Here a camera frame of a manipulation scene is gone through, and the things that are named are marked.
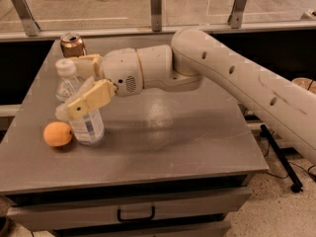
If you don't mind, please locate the black metal stand leg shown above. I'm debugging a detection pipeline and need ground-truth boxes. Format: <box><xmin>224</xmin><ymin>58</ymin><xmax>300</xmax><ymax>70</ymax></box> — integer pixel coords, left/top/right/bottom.
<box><xmin>261</xmin><ymin>124</ymin><xmax>303</xmax><ymax>193</ymax></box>

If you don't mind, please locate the crushed gold soda can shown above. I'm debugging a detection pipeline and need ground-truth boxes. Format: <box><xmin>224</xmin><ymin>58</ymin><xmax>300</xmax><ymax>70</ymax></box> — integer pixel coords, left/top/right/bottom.
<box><xmin>60</xmin><ymin>33</ymin><xmax>87</xmax><ymax>57</ymax></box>

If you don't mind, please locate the metal railing bracket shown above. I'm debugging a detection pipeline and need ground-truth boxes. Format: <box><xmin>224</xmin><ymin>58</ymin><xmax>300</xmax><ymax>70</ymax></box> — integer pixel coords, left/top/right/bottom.
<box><xmin>227</xmin><ymin>0</ymin><xmax>247</xmax><ymax>29</ymax></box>
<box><xmin>150</xmin><ymin>0</ymin><xmax>162</xmax><ymax>32</ymax></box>
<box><xmin>11</xmin><ymin>0</ymin><xmax>40</xmax><ymax>37</ymax></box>

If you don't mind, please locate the grey drawer with black handle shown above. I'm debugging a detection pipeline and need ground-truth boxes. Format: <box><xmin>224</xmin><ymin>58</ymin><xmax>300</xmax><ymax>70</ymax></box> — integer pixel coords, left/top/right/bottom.
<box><xmin>8</xmin><ymin>187</ymin><xmax>252</xmax><ymax>231</ymax></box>

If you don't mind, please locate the black floor cable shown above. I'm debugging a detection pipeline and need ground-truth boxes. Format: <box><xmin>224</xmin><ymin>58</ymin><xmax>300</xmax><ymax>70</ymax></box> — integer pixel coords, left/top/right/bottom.
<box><xmin>263</xmin><ymin>141</ymin><xmax>316</xmax><ymax>184</ymax></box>

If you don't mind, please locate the right metal railing bracket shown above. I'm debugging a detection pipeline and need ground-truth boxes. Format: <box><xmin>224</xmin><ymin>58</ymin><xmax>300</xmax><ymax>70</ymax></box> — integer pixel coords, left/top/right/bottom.
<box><xmin>227</xmin><ymin>0</ymin><xmax>247</xmax><ymax>29</ymax></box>

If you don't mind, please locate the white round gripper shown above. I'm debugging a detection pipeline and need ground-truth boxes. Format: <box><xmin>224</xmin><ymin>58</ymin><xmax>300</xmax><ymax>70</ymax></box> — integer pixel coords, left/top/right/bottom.
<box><xmin>55</xmin><ymin>48</ymin><xmax>143</xmax><ymax>121</ymax></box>

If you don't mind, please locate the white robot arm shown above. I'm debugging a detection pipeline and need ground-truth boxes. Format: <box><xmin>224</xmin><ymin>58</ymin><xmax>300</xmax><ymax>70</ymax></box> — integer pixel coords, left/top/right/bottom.
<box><xmin>55</xmin><ymin>28</ymin><xmax>316</xmax><ymax>164</ymax></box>

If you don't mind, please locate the orange fruit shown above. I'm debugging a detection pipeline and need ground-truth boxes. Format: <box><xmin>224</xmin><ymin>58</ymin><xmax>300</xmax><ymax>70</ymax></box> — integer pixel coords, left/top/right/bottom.
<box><xmin>43</xmin><ymin>121</ymin><xmax>73</xmax><ymax>147</ymax></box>

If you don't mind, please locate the clear plastic water bottle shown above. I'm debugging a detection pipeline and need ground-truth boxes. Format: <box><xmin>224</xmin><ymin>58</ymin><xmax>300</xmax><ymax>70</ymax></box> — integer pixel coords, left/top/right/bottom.
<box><xmin>55</xmin><ymin>58</ymin><xmax>105</xmax><ymax>145</ymax></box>

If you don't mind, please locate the middle metal railing bracket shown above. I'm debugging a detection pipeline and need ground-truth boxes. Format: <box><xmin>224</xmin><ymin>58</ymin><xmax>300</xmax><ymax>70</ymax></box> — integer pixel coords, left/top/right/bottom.
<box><xmin>150</xmin><ymin>0</ymin><xmax>162</xmax><ymax>32</ymax></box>

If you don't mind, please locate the left metal railing bracket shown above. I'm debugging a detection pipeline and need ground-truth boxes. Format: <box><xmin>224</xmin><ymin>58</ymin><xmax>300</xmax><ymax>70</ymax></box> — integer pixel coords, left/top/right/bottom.
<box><xmin>11</xmin><ymin>0</ymin><xmax>40</xmax><ymax>37</ymax></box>

